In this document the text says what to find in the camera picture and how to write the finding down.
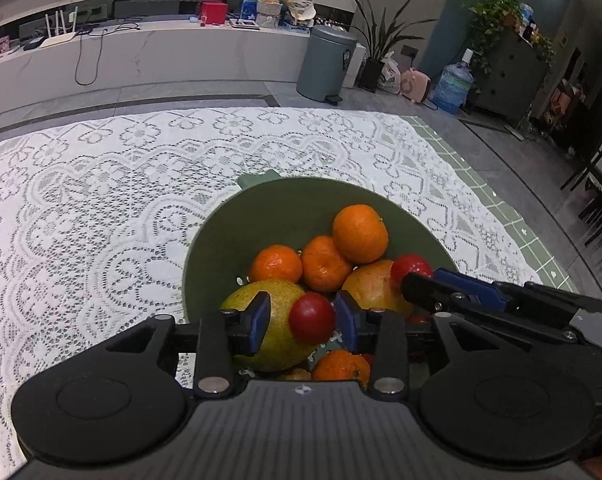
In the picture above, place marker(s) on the large orange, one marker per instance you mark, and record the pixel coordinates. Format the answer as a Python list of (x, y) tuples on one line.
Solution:
[(359, 232)]

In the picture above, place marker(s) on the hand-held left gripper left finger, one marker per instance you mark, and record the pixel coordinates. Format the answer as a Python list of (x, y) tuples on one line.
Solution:
[(258, 322)]

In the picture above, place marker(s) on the long-leaved potted plant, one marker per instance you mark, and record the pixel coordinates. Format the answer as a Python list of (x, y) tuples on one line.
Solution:
[(371, 77)]

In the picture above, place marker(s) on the red-green mango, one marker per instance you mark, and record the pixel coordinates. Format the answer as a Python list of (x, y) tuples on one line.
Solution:
[(371, 285)]

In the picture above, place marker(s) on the grey trash can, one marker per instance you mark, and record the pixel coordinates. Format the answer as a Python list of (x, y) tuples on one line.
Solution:
[(326, 65)]

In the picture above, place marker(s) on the green checkered tablecloth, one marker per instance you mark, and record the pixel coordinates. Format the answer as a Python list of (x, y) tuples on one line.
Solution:
[(481, 175)]

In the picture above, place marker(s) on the white lace tablecloth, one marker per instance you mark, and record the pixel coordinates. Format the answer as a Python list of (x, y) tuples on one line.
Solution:
[(81, 210)]

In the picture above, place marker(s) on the dark dining chair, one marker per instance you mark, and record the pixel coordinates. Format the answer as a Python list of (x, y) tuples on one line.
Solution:
[(598, 195)]

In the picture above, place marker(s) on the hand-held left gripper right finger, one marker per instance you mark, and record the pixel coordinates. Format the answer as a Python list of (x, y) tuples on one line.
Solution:
[(347, 320)]

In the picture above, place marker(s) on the white television console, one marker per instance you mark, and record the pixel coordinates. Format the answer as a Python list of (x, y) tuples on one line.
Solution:
[(181, 60)]

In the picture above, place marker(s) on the small brown kiwi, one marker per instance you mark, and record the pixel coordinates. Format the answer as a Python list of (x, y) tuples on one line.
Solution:
[(298, 375)]

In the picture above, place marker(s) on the white router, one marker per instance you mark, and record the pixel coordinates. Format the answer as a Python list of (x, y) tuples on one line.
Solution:
[(58, 39)]

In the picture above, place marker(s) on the green colander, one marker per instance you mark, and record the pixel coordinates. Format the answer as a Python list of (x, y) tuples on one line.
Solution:
[(281, 205)]

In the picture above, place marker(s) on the yellow-green pomelo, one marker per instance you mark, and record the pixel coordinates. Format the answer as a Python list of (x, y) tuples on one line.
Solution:
[(281, 295)]

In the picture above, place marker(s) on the blue water jug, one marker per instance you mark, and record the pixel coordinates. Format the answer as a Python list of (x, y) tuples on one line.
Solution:
[(453, 87)]

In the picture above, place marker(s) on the ivy plant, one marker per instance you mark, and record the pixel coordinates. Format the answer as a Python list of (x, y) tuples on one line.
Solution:
[(491, 15)]

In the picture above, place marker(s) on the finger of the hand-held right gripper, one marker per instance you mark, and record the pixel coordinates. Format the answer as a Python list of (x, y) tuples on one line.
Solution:
[(473, 287), (431, 292)]

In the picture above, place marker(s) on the white plastic bag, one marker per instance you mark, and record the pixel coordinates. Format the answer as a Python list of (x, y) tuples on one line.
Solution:
[(390, 77)]

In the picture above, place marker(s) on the pink heater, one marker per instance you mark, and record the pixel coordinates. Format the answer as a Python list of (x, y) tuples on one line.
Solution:
[(416, 85)]

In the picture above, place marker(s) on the teddy bear in white pot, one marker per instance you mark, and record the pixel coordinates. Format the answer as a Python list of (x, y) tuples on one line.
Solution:
[(271, 5)]

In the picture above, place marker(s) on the red box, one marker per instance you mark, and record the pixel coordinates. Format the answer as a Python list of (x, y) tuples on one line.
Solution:
[(215, 14)]

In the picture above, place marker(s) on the dark cabinet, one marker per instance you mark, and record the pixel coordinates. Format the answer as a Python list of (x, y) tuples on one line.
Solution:
[(513, 80)]

